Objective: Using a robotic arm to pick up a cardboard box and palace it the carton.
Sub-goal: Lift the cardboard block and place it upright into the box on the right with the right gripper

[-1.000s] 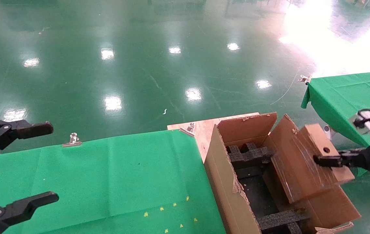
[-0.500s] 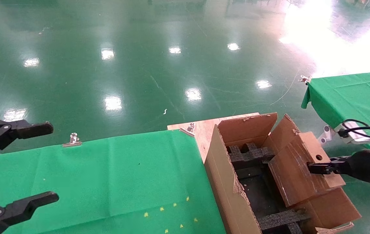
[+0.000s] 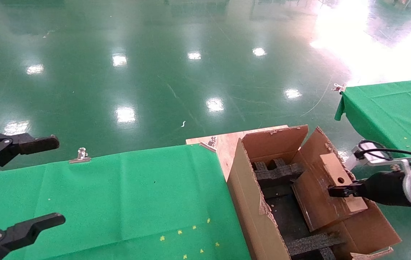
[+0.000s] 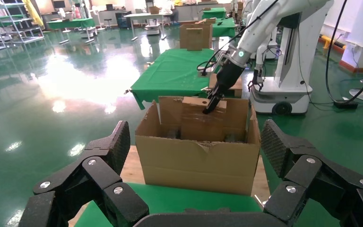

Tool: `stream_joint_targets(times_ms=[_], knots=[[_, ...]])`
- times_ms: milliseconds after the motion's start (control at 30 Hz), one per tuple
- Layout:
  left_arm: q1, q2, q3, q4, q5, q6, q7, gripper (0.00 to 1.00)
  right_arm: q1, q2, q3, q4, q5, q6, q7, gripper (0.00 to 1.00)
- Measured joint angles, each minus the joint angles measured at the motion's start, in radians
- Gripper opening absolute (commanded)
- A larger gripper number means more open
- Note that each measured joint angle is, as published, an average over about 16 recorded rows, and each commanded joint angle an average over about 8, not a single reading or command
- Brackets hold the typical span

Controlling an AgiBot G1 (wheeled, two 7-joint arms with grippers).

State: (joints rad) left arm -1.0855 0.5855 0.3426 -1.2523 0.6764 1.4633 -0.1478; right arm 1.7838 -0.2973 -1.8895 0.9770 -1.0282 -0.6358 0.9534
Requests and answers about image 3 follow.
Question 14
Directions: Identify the green table cloth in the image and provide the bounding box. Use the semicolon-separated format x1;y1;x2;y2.
335;78;411;161
0;144;251;260

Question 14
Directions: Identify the large open cardboard carton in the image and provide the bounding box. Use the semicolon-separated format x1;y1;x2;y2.
226;125;402;260

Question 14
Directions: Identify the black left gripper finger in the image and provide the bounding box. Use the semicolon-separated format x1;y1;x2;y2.
0;132;60;183
0;213;66;260

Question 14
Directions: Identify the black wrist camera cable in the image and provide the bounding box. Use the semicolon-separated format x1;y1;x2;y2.
357;140;411;161

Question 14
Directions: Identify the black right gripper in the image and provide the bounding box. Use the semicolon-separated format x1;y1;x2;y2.
327;171;411;207

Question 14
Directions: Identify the small cardboard box with hole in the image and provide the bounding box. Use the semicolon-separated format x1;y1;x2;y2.
292;153;369;232

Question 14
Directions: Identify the black foam insert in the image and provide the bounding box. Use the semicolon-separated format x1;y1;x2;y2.
252;158;347;260

